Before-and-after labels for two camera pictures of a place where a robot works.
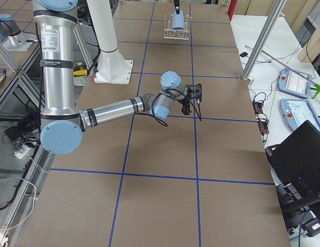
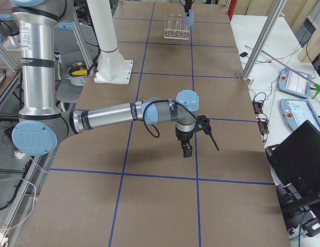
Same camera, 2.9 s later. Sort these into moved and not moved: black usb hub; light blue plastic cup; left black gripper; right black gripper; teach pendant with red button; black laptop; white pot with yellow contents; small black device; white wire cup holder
Moved: left black gripper; right black gripper; light blue plastic cup
Not moved: teach pendant with red button; white pot with yellow contents; black usb hub; black laptop; small black device; white wire cup holder
